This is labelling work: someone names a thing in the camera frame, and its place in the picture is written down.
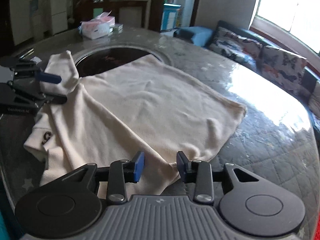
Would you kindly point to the butterfly print pillow left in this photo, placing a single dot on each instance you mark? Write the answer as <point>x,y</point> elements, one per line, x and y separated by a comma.
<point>242,50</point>

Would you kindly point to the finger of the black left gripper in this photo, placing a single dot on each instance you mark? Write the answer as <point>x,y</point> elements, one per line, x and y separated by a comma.
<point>58,99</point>

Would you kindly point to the grey plain cushion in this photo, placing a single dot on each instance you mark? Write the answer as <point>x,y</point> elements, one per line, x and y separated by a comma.
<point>314,101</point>

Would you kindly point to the blue white cabinet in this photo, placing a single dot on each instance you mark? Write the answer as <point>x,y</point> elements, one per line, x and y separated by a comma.
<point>169,16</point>

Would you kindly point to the window with frame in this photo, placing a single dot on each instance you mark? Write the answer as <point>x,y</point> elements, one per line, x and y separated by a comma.
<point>294,23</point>

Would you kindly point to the cream beige sweater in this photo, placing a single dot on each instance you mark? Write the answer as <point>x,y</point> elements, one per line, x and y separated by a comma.
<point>144,105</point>

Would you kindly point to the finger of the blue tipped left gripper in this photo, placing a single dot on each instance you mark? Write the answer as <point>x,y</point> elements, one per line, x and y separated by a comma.
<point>48,78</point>

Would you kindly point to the small green box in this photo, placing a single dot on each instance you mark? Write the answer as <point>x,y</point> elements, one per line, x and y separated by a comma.
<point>117,28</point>

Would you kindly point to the white refrigerator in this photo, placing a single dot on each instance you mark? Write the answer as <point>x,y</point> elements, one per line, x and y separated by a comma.
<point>58,16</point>

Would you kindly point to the blue sectional sofa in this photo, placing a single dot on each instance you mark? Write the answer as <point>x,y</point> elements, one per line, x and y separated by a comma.
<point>203,37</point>

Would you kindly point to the dark wooden sideboard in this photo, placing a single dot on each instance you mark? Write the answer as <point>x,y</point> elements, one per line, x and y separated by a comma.
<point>114,7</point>

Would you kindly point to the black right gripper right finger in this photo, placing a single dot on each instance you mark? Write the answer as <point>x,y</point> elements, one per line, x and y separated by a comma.
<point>197,172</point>

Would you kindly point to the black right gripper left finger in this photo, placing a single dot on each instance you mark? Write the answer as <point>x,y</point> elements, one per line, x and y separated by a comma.
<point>121,172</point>

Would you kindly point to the dark wooden door frame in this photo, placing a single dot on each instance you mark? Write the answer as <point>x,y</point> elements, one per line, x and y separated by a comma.
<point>186,15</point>

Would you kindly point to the butterfly print pillow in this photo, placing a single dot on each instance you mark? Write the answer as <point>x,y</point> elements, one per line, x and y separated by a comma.
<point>242,50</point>
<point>282,67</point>

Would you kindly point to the butterfly print pillow right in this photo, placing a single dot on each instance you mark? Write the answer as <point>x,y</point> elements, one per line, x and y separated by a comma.
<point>282,67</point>

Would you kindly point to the pink tissue pack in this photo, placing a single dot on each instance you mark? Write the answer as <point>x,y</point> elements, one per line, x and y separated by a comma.
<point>100,26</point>

